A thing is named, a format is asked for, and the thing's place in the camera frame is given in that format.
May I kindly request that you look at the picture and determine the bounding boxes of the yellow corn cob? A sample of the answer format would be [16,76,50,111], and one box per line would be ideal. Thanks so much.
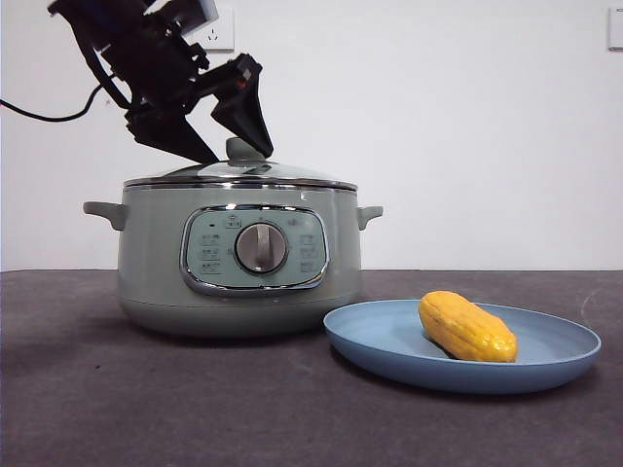
[418,290,519,364]

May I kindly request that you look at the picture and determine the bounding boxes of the white wall switch plate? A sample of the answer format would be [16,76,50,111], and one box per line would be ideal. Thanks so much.
[606,8,623,52]

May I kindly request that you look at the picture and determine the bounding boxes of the pale grey left wrist camera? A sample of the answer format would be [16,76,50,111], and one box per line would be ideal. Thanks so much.
[163,0,219,35]

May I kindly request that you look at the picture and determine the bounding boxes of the pale green electric steamer pot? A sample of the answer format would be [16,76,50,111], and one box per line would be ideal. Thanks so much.
[82,187,385,339]

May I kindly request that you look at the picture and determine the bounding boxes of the white wall socket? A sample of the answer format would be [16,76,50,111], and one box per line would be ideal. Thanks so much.
[194,8,236,53]

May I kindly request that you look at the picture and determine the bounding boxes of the blue round plate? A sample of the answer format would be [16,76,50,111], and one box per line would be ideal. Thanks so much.
[323,299,603,395]

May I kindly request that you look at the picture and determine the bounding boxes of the glass lid with green knob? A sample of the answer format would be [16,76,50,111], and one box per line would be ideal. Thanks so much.
[122,136,356,192]

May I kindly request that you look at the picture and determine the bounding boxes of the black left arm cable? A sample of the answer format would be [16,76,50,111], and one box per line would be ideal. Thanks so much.
[0,28,132,123]

